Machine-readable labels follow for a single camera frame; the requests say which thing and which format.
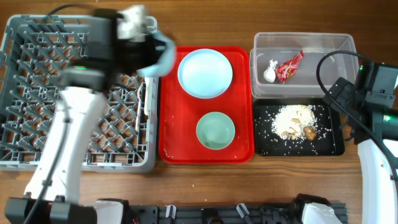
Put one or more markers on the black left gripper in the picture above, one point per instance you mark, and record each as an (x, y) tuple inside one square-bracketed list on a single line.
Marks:
[(152, 44)]

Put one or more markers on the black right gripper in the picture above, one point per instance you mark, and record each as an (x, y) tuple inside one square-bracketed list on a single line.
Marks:
[(340, 91)]

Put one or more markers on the small mint green bowl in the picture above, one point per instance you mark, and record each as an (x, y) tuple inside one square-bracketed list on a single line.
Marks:
[(167, 55)]

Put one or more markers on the silver knife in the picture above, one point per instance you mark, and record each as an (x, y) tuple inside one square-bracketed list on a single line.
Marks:
[(148, 82)]

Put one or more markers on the rice and meat leftovers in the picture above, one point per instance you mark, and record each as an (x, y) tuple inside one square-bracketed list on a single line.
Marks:
[(295, 122)]

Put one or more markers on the red candy wrapper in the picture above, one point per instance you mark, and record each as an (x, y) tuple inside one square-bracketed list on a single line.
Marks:
[(288, 68)]

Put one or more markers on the light blue plate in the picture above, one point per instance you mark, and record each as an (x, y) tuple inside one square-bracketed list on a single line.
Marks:
[(205, 73)]

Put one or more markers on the white napkin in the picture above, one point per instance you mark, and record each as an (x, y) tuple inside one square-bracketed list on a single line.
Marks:
[(269, 74)]

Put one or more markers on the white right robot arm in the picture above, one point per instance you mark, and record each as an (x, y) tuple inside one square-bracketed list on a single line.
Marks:
[(374, 131)]

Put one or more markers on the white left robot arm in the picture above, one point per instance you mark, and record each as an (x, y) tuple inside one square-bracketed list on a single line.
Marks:
[(77, 96)]

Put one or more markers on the grey dishwasher rack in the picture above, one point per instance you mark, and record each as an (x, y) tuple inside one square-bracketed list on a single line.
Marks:
[(33, 52)]

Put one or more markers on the black tray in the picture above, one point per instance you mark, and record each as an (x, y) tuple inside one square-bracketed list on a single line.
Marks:
[(328, 140)]

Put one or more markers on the red serving tray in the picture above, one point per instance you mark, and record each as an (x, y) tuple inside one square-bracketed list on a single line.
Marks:
[(180, 113)]

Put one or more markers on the clear plastic bin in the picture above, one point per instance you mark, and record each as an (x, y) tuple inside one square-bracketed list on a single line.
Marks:
[(283, 46)]

